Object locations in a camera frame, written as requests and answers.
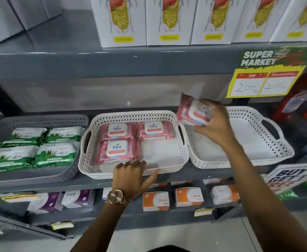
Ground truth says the person's left hand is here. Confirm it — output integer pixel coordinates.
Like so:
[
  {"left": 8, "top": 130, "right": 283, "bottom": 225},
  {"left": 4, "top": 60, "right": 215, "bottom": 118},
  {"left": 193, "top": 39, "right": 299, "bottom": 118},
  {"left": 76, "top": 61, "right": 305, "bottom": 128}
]
[{"left": 112, "top": 160, "right": 160, "bottom": 200}]

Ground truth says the person's right hand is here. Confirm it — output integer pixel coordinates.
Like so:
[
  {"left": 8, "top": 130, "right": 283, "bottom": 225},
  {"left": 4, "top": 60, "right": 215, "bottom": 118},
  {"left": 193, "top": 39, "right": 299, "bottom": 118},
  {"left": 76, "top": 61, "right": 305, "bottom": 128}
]
[{"left": 194, "top": 99, "right": 240, "bottom": 149}]

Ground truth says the pink wet wipes packet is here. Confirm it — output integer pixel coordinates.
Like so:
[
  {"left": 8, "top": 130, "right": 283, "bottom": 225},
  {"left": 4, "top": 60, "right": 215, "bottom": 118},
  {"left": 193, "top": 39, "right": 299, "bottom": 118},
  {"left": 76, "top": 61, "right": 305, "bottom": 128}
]
[
  {"left": 100, "top": 122, "right": 139, "bottom": 141},
  {"left": 96, "top": 139, "right": 139, "bottom": 165},
  {"left": 138, "top": 121, "right": 174, "bottom": 141},
  {"left": 176, "top": 93, "right": 213, "bottom": 126}
]

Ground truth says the white perforated plastic basket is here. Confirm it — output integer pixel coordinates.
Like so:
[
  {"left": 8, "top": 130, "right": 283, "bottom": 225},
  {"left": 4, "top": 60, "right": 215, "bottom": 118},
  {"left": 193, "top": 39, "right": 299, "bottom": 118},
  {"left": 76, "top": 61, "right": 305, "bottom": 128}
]
[
  {"left": 78, "top": 110, "right": 190, "bottom": 180},
  {"left": 181, "top": 106, "right": 295, "bottom": 169}
]

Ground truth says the person's left forearm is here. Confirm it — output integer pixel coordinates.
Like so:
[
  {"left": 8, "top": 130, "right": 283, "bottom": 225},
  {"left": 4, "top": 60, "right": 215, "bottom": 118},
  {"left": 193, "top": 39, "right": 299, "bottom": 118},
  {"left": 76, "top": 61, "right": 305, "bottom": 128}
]
[{"left": 70, "top": 197, "right": 130, "bottom": 252}]

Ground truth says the person's right forearm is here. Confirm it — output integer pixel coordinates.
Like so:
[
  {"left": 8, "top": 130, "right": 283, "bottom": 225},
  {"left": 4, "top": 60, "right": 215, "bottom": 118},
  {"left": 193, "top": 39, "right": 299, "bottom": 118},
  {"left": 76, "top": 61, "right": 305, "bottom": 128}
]
[{"left": 223, "top": 142, "right": 307, "bottom": 252}]

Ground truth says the orange white small box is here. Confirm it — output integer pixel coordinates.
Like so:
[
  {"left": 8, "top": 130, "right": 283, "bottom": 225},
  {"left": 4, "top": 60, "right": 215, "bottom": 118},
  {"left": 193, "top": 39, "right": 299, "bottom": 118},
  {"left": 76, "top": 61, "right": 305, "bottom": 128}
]
[
  {"left": 175, "top": 187, "right": 204, "bottom": 207},
  {"left": 142, "top": 191, "right": 170, "bottom": 212},
  {"left": 210, "top": 184, "right": 241, "bottom": 205}
]

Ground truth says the rose gold wristwatch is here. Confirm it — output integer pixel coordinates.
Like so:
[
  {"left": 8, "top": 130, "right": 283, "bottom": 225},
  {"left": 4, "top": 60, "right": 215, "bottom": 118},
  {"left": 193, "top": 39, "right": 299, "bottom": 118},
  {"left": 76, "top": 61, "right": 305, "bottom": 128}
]
[{"left": 106, "top": 189, "right": 129, "bottom": 208}]

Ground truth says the yellow shelf label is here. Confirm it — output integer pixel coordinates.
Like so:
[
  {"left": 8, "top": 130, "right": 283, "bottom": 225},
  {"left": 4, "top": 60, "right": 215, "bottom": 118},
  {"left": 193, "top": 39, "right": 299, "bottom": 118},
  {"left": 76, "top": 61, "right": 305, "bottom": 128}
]
[
  {"left": 0, "top": 192, "right": 37, "bottom": 203},
  {"left": 51, "top": 221, "right": 75, "bottom": 231},
  {"left": 194, "top": 208, "right": 214, "bottom": 217}
]

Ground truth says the purple white box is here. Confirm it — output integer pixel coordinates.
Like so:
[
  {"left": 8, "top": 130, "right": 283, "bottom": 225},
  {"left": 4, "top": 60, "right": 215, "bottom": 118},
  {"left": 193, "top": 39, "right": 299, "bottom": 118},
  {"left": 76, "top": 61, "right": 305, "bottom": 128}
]
[
  {"left": 27, "top": 192, "right": 64, "bottom": 215},
  {"left": 61, "top": 189, "right": 96, "bottom": 209}
]

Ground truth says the yellow green price sign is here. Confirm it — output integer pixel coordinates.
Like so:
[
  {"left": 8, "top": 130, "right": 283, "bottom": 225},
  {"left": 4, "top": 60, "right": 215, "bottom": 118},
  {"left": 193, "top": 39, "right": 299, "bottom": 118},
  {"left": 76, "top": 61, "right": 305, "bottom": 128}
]
[{"left": 225, "top": 46, "right": 307, "bottom": 99}]

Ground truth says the red bottle with white label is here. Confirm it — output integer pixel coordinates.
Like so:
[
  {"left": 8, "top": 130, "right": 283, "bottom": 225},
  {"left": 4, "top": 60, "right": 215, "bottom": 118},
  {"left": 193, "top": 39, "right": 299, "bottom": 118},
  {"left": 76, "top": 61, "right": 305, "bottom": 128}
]
[{"left": 272, "top": 73, "right": 307, "bottom": 121}]

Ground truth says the green wet wipes packet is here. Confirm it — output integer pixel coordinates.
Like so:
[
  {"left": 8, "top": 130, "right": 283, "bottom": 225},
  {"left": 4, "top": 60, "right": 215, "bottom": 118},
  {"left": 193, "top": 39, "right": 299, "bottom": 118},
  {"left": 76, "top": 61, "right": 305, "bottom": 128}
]
[
  {"left": 0, "top": 127, "right": 48, "bottom": 148},
  {"left": 0, "top": 145, "right": 40, "bottom": 174},
  {"left": 33, "top": 141, "right": 80, "bottom": 168},
  {"left": 43, "top": 126, "right": 86, "bottom": 144}
]

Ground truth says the white red promotion sign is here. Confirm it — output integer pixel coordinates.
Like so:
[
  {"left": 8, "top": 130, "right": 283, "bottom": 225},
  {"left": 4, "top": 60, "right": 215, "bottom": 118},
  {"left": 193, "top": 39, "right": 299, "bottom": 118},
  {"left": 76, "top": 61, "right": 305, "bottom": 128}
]
[{"left": 263, "top": 162, "right": 307, "bottom": 194}]

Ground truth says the white box with intestine print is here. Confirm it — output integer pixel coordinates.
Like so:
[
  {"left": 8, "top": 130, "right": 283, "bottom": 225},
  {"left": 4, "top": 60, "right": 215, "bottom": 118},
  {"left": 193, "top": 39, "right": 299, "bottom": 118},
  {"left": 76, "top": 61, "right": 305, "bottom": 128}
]
[
  {"left": 145, "top": 0, "right": 197, "bottom": 46},
  {"left": 231, "top": 0, "right": 293, "bottom": 43},
  {"left": 270, "top": 0, "right": 307, "bottom": 42},
  {"left": 89, "top": 0, "right": 147, "bottom": 48},
  {"left": 190, "top": 0, "right": 244, "bottom": 45}
]

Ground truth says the grey perforated plastic basket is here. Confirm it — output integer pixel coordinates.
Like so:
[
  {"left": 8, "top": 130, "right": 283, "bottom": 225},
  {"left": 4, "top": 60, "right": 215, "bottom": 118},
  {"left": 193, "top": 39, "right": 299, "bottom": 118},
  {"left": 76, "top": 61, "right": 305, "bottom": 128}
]
[{"left": 0, "top": 114, "right": 90, "bottom": 188}]

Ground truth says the grey metal shelf unit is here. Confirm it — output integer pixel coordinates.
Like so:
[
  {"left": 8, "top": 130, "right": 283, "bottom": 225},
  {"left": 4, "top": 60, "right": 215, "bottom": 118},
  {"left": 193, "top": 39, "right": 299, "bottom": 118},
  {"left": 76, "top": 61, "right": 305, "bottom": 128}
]
[{"left": 0, "top": 8, "right": 307, "bottom": 240}]

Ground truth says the plain white box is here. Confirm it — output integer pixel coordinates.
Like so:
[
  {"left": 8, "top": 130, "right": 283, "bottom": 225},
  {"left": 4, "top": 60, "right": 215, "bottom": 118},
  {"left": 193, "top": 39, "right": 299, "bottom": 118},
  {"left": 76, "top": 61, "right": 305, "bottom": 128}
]
[
  {"left": 39, "top": 0, "right": 62, "bottom": 20},
  {"left": 8, "top": 0, "right": 49, "bottom": 31},
  {"left": 0, "top": 0, "right": 24, "bottom": 49}
]

